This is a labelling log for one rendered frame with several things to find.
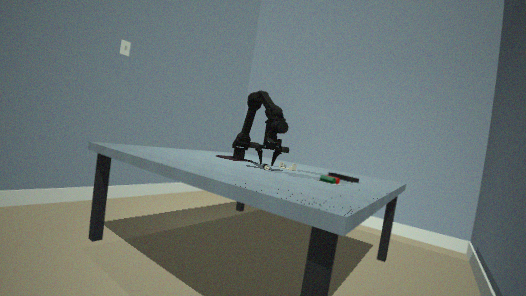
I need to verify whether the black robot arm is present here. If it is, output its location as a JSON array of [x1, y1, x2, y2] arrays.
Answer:
[[231, 90, 289, 160]]

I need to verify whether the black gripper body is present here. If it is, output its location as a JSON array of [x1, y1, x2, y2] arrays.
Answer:
[[249, 132, 289, 153]]

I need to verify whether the green cylinder with red end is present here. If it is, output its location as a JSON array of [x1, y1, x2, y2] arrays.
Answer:
[[317, 175, 340, 185]]

